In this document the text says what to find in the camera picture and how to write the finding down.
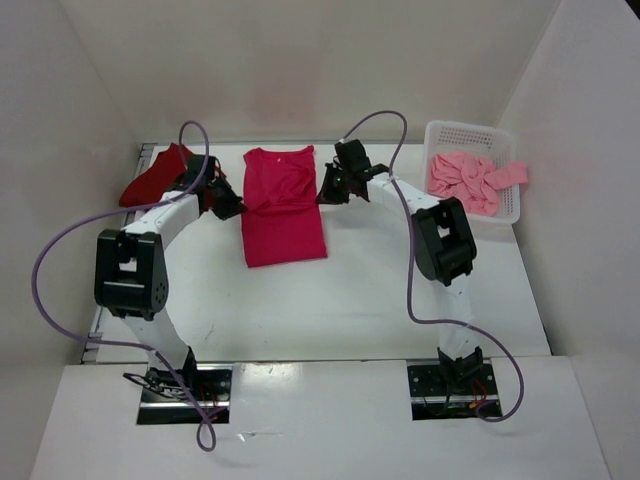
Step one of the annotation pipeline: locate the white plastic basket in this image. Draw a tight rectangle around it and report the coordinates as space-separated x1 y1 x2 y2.
423 121 528 225

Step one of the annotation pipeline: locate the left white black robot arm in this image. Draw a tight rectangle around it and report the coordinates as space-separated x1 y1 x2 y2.
94 155 246 400

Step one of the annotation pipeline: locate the dark red t shirt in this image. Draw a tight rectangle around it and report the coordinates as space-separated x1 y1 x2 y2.
117 141 229 208

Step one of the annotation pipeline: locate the light pink t shirt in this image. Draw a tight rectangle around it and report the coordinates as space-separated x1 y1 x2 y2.
426 152 528 217

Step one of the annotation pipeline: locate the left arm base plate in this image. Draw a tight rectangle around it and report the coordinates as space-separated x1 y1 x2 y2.
123 363 233 426

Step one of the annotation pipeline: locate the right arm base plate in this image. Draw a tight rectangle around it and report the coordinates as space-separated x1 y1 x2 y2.
406 360 502 421

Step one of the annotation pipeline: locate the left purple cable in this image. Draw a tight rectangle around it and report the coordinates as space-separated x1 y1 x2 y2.
30 119 219 452

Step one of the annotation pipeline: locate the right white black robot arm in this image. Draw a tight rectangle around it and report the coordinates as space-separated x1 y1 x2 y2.
317 140 483 393

